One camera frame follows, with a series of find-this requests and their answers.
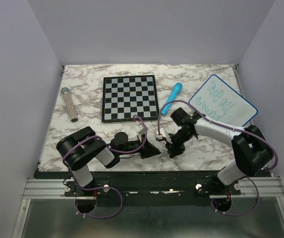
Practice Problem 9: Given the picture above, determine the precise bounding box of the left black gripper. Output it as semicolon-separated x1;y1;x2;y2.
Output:
118;133;161;159

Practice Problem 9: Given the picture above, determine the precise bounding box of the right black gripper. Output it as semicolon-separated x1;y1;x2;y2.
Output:
164;128;193;158

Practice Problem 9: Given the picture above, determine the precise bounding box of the blue framed whiteboard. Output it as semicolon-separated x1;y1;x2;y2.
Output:
189;74;258;126

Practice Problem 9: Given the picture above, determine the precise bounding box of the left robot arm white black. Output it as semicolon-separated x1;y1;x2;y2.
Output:
56;124;161;196

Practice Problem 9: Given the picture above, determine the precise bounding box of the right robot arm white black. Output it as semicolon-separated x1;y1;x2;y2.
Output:
165;108;274;194

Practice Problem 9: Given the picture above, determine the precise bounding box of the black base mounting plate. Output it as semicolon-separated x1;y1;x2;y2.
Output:
34;167;241;216

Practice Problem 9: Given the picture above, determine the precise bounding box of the black white chessboard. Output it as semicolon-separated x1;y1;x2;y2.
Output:
102;75;159;123

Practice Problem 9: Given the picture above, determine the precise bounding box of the light blue cylinder tube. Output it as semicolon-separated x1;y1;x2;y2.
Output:
161;82;182;116

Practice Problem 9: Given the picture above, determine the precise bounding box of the glitter filled clear tube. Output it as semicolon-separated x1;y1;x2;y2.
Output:
61;87;78;122

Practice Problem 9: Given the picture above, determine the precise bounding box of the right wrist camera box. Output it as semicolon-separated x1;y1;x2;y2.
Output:
154;128;171;143

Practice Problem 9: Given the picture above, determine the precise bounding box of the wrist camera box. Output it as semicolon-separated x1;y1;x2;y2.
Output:
135;121;148;142
154;128;171;143

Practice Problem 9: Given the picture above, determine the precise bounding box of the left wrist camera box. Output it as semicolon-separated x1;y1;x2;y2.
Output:
135;121;148;142

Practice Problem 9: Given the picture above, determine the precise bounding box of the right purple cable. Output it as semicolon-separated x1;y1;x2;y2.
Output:
156;101;280;217

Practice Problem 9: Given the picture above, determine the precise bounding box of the aluminium rail frame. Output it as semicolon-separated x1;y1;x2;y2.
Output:
13;64;284;238

